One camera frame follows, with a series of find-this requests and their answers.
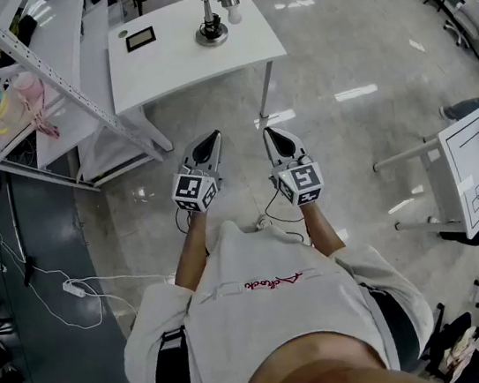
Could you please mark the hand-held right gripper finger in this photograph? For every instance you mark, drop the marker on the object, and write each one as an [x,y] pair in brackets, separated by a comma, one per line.
[300,147]
[273,150]

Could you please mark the black bag with yellow cloth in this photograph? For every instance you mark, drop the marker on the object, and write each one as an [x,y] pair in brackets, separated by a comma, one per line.
[26,30]

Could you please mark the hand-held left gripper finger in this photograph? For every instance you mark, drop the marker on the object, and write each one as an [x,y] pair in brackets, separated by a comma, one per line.
[189,157]
[218,162]

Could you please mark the white power strip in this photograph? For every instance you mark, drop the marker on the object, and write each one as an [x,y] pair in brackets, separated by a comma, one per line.
[74,289]

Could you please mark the person's white shoe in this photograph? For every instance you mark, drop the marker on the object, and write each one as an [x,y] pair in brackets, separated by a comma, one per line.
[263,223]

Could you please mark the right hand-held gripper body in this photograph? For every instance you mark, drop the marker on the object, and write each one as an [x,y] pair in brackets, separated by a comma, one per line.
[304,178]

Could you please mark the person's left forearm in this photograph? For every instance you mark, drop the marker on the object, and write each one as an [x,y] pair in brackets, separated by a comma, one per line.
[192,247]

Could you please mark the grey office chair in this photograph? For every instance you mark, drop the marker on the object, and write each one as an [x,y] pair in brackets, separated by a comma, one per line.
[470,20]

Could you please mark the person's grey shirt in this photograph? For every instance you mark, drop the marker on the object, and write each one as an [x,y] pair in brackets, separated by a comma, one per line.
[276,314]

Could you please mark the person's face and neck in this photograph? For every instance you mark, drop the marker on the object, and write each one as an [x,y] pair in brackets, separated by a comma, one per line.
[339,381]

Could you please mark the white perforated metal rack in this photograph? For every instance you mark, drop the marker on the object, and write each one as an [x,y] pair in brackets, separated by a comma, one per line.
[73,95]

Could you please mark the pink bag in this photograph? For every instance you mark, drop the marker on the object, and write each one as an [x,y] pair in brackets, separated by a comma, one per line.
[31,97]

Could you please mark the silver desk lamp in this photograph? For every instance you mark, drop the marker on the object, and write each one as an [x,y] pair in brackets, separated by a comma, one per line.
[212,36]

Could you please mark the long white workbench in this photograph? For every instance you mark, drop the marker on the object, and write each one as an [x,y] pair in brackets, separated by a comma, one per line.
[63,56]

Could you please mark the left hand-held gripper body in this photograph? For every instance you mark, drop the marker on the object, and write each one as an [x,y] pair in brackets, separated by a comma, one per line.
[188,189]

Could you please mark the black framed tan panel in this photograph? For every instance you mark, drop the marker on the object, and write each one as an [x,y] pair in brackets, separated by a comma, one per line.
[140,39]

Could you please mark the round table grommet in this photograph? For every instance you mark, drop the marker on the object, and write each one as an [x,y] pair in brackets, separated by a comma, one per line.
[122,33]

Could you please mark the white table with black lines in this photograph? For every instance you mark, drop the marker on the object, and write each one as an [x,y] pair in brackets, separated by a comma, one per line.
[477,168]

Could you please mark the black power adapter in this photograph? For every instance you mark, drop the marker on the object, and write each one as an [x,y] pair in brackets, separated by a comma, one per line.
[29,271]

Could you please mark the person's right forearm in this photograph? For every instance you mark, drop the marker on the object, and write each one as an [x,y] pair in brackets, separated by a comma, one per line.
[321,227]

